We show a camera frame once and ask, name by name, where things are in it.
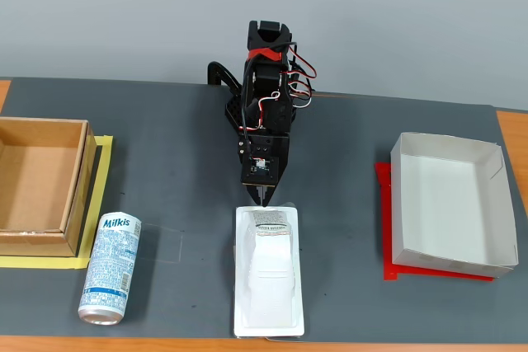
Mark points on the dark gray table mat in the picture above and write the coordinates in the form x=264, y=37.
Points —
x=338, y=203
x=165, y=162

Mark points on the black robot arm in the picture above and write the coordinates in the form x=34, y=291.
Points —
x=268, y=76

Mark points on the brown cardboard box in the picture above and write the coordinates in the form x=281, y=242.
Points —
x=33, y=179

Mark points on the black table clamp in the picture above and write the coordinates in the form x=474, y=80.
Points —
x=235, y=115

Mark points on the red tape on arm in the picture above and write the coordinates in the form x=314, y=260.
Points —
x=268, y=54

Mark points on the gray paper box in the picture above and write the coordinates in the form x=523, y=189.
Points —
x=445, y=203

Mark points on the red tape frame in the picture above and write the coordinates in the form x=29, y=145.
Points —
x=385, y=212

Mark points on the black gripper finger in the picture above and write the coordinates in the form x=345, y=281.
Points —
x=252, y=192
x=269, y=193

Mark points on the clear tape square outline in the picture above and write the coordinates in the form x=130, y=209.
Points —
x=180, y=245

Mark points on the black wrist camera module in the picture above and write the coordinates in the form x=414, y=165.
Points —
x=260, y=167

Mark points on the white packaged sandwich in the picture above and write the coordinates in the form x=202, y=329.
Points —
x=268, y=278

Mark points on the yellow tape frame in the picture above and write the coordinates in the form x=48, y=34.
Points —
x=104, y=162

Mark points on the Milkis drink can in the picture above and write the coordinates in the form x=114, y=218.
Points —
x=111, y=261

